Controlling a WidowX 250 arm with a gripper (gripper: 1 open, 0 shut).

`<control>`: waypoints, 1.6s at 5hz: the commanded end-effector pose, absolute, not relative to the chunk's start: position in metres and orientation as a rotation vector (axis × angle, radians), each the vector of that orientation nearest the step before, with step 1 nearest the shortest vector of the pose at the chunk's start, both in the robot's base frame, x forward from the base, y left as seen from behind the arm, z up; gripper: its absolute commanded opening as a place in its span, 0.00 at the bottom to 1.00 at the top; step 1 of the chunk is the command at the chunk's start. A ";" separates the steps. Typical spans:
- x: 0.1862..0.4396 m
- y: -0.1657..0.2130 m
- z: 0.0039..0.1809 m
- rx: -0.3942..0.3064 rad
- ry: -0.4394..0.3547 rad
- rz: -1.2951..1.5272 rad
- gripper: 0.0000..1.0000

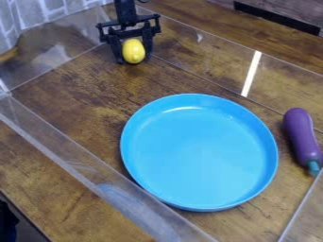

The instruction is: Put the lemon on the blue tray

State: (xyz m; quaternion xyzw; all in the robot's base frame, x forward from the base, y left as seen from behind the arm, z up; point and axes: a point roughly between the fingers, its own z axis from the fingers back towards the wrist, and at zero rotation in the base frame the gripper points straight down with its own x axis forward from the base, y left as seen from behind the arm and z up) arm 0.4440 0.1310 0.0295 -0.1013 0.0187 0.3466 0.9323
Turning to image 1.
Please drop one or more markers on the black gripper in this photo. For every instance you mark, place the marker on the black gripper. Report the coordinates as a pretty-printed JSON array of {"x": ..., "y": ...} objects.
[{"x": 144, "y": 26}]

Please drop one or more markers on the yellow lemon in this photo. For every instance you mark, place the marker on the yellow lemon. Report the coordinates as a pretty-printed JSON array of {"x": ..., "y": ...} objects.
[{"x": 134, "y": 51}]

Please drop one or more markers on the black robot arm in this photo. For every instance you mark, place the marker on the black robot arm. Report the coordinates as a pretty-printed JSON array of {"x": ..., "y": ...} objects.
[{"x": 126, "y": 12}]

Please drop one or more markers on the blue round tray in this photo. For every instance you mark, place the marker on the blue round tray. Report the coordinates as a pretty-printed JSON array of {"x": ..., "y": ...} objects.
[{"x": 199, "y": 151}]

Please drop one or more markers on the purple toy eggplant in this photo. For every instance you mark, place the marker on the purple toy eggplant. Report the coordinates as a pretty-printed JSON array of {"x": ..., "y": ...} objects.
[{"x": 298, "y": 125}]

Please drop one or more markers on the clear acrylic enclosure wall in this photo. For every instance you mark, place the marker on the clear acrylic enclosure wall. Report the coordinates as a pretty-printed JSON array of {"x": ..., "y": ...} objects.
[{"x": 66, "y": 100}]

